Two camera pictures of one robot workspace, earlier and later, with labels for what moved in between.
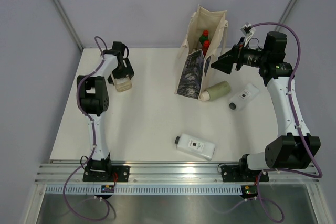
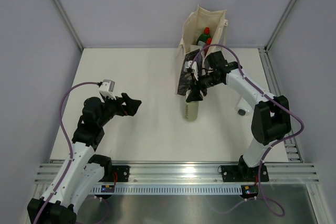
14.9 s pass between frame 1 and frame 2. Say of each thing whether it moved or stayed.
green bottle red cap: moved
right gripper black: moved
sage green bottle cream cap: moved
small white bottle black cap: moved
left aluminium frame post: stayed
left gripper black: moved
